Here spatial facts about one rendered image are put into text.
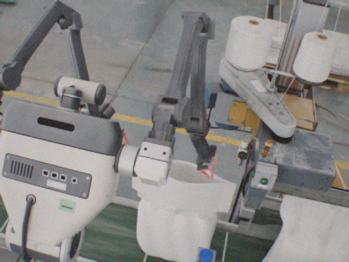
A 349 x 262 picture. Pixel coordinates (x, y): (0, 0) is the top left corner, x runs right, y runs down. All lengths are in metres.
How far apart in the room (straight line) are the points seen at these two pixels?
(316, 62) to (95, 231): 1.51
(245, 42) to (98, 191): 0.74
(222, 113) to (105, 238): 1.00
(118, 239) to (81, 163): 1.18
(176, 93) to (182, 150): 2.12
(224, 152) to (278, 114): 1.91
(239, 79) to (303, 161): 0.44
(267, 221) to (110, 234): 0.89
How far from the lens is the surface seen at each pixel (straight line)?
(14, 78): 1.40
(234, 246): 2.32
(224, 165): 3.27
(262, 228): 2.33
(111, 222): 2.34
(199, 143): 1.56
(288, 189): 1.75
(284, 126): 1.47
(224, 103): 1.75
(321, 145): 1.58
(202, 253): 1.70
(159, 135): 1.15
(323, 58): 1.50
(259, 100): 1.56
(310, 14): 1.66
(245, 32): 1.44
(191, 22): 1.35
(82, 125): 1.14
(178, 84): 1.24
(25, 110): 1.22
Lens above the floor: 2.28
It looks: 41 degrees down
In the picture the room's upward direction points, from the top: 7 degrees clockwise
